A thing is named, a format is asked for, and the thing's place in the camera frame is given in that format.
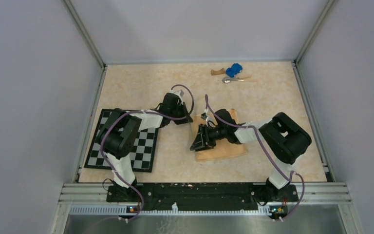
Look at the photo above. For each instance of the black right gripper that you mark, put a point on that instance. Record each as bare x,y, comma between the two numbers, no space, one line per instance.
201,139

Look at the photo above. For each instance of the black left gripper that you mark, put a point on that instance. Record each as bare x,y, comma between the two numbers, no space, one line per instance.
182,106

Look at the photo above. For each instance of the orange cloth napkin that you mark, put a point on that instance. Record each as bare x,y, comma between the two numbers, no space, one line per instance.
223,148

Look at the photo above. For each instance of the silver metal spoon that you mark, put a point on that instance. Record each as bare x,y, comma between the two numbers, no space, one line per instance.
227,80

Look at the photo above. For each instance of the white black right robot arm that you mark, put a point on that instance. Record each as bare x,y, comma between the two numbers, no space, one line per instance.
280,135

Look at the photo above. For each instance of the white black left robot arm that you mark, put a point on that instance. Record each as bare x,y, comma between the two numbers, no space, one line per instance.
118,134

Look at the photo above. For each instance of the small brown wooden piece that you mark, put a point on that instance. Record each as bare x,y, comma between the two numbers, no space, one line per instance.
217,72

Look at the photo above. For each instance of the black white checkerboard mat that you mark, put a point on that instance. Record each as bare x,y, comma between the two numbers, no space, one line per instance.
141,156

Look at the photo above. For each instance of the blue toy car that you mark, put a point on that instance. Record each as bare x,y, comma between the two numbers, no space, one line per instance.
233,70

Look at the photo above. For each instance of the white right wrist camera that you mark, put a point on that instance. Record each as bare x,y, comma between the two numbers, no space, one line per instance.
204,116

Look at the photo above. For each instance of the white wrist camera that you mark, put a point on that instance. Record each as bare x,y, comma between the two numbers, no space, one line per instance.
179,94
204,116

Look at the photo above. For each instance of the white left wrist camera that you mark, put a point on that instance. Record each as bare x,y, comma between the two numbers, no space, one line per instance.
179,94

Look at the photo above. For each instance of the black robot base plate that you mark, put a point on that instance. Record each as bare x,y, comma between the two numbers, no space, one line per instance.
200,196

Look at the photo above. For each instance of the aluminium front frame rail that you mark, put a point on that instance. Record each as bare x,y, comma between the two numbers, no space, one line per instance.
90,199

